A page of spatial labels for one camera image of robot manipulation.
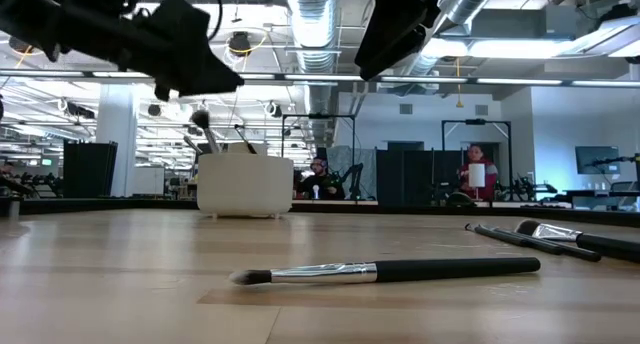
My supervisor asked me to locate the bright ceiling light panel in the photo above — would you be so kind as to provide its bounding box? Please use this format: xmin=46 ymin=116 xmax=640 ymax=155
xmin=422 ymin=33 xmax=640 ymax=60

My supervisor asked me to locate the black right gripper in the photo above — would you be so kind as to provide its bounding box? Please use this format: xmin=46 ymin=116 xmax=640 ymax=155
xmin=354 ymin=0 xmax=442 ymax=81

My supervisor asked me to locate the silver ventilation duct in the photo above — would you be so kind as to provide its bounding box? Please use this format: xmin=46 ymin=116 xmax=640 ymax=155
xmin=394 ymin=0 xmax=504 ymax=80
xmin=284 ymin=0 xmax=346 ymax=150

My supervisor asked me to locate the white round brush holder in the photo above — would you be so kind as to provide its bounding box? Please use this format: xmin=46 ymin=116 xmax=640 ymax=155
xmin=196 ymin=152 xmax=295 ymax=220

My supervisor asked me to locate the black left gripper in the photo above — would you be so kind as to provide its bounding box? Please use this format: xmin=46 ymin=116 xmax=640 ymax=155
xmin=114 ymin=0 xmax=245 ymax=101

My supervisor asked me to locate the wide-ferrule makeup brush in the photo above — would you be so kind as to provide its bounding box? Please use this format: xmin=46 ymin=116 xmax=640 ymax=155
xmin=514 ymin=218 xmax=640 ymax=264

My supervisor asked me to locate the fluffy round-head makeup brush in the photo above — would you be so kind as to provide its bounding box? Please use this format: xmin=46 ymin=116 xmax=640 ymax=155
xmin=190 ymin=108 xmax=222 ymax=155

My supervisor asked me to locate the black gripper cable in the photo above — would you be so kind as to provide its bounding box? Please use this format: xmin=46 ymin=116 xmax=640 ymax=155
xmin=205 ymin=0 xmax=224 ymax=41

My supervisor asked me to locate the black ceiling device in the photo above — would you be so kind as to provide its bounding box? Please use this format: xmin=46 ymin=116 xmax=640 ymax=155
xmin=7 ymin=35 xmax=32 ymax=55
xmin=227 ymin=30 xmax=254 ymax=58

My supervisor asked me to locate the long ceiling light strip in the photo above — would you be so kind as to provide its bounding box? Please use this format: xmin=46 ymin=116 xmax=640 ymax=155
xmin=0 ymin=68 xmax=640 ymax=89

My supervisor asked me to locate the white square pillar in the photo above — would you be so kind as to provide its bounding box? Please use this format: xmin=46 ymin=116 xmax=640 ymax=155
xmin=95 ymin=83 xmax=139 ymax=198

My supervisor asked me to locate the dark wall monitor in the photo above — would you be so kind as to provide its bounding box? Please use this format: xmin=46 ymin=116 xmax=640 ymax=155
xmin=574 ymin=145 xmax=621 ymax=176

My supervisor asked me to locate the white cylindrical lamp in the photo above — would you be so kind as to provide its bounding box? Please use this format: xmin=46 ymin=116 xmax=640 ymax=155
xmin=467 ymin=162 xmax=487 ymax=201

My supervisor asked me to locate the grey cloth cover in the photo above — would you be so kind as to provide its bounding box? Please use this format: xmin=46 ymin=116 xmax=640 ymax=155
xmin=327 ymin=145 xmax=379 ymax=201

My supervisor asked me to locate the dark desk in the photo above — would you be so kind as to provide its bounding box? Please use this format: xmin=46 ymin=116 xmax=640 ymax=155
xmin=564 ymin=187 xmax=640 ymax=211

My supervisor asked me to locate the black partition panel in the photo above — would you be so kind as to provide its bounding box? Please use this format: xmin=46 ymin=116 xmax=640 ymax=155
xmin=375 ymin=148 xmax=469 ymax=206
xmin=62 ymin=140 xmax=119 ymax=199

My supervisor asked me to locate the tapered-head makeup brush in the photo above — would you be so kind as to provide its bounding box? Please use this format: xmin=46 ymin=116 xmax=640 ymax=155
xmin=228 ymin=256 xmax=542 ymax=287

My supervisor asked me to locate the yellow hanging cord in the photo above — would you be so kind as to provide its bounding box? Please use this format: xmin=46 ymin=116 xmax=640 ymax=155
xmin=453 ymin=56 xmax=465 ymax=109

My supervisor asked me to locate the black gantry frame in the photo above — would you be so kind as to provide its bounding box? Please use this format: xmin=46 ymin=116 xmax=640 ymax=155
xmin=280 ymin=112 xmax=357 ymax=201
xmin=440 ymin=118 xmax=513 ymax=201

